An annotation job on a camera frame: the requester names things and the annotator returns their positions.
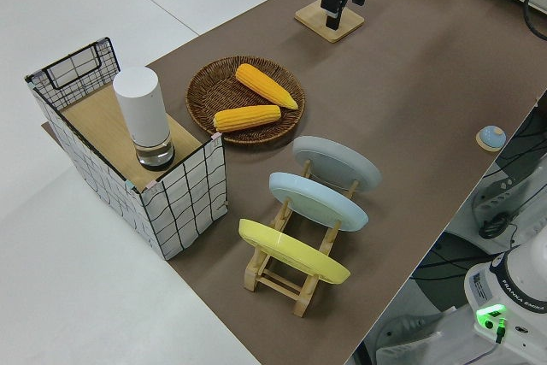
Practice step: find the white water bottle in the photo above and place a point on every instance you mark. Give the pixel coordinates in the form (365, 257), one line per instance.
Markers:
(141, 108)

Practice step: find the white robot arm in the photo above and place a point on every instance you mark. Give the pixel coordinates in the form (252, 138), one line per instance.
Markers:
(525, 284)

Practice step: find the brown table mat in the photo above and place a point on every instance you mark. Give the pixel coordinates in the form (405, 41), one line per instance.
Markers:
(406, 83)

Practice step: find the yellow corn cob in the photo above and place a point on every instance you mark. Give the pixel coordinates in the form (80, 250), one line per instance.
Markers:
(245, 118)
(265, 85)

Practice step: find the brown wicker basket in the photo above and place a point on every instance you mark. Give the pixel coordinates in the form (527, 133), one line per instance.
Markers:
(205, 91)

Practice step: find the grey plate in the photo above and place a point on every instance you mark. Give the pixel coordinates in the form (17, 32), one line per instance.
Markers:
(337, 162)

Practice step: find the light blue plate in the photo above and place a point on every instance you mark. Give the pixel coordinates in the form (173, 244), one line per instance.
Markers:
(316, 200)

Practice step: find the white power strip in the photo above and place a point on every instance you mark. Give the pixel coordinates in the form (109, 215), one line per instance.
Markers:
(500, 194)

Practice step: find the yellow plate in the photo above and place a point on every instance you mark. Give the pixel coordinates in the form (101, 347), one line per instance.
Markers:
(290, 251)

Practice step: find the wooden plate rack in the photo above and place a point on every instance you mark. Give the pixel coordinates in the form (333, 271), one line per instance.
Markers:
(278, 286)

